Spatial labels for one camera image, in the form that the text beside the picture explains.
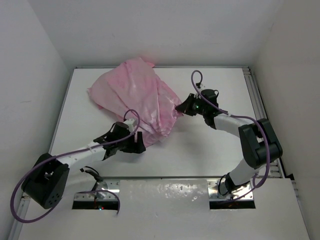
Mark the pink pillowcase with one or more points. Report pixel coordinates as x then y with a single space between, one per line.
135 85

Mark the aluminium table frame rail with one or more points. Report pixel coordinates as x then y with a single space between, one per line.
276 169

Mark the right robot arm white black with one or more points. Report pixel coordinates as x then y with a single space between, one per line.
259 143

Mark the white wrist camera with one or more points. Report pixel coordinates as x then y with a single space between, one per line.
131 123
200 87

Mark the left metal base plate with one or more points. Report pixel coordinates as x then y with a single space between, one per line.
104 191

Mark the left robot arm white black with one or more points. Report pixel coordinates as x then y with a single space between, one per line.
47 183

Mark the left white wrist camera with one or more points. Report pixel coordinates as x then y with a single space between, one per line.
131 123

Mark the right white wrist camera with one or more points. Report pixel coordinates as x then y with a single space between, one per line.
200 87

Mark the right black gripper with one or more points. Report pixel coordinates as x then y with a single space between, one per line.
185 106

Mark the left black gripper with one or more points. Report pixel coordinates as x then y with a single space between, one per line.
135 147

